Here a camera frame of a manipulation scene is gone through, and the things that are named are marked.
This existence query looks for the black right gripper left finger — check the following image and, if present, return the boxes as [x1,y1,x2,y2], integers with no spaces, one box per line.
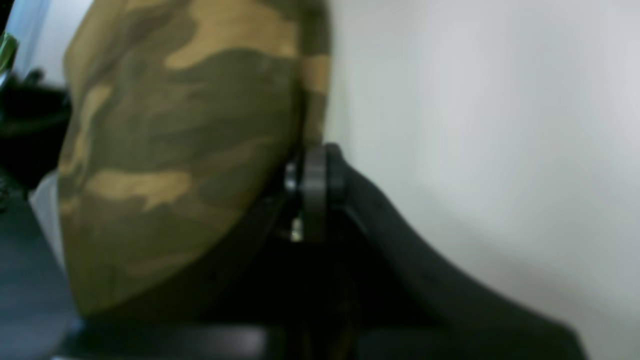
[54,152,306,360]

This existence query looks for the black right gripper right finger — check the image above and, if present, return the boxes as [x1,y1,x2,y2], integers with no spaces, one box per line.
[302,143,586,360]

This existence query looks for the camouflage T-shirt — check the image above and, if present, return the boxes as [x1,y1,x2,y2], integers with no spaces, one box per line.
[57,0,331,317]

